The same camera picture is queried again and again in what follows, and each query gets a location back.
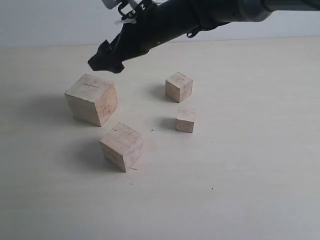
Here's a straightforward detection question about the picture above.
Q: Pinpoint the smallest wooden cube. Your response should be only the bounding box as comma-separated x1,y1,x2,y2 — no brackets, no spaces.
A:
175,107,196,133

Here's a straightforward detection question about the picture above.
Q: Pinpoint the black cable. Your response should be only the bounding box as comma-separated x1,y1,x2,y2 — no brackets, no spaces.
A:
117,0,141,21

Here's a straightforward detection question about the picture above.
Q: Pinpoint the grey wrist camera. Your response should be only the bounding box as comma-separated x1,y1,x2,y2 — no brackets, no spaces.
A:
102,0,122,10

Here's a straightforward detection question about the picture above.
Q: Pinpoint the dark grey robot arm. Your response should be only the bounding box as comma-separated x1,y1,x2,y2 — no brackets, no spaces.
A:
88,0,320,74

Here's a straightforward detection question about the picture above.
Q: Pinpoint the second largest wooden cube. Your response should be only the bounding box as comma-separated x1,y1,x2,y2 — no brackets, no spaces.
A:
99,122,143,173

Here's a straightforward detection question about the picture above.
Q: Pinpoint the third largest wooden cube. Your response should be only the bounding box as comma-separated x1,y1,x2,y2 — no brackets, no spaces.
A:
165,72,193,103

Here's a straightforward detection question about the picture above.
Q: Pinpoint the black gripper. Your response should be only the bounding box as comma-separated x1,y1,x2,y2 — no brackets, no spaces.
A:
87,0,200,74

